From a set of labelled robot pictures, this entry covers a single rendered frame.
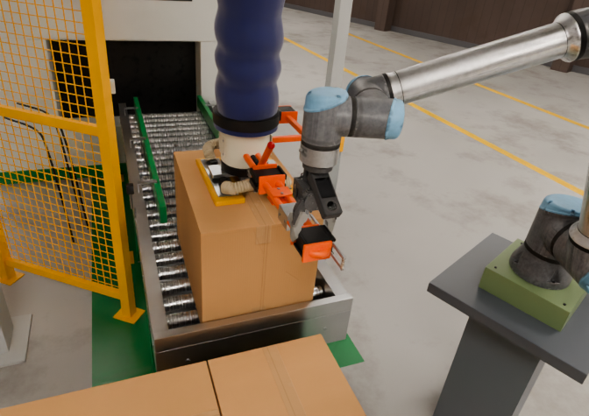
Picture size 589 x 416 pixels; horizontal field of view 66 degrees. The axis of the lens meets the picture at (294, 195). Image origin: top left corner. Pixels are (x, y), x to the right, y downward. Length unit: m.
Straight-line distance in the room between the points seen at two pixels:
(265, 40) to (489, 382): 1.41
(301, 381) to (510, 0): 9.92
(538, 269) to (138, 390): 1.28
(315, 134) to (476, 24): 10.19
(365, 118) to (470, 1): 10.23
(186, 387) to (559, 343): 1.11
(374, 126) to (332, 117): 0.09
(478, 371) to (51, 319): 1.96
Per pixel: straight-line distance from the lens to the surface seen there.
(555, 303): 1.63
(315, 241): 1.09
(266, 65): 1.45
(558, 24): 1.28
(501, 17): 10.89
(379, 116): 1.00
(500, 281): 1.65
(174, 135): 3.16
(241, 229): 1.40
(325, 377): 1.53
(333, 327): 1.77
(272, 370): 1.53
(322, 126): 0.98
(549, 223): 1.58
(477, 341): 1.83
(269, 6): 1.41
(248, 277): 1.52
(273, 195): 1.28
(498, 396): 1.93
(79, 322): 2.55
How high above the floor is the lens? 1.72
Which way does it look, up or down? 29 degrees down
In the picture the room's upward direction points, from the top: 6 degrees clockwise
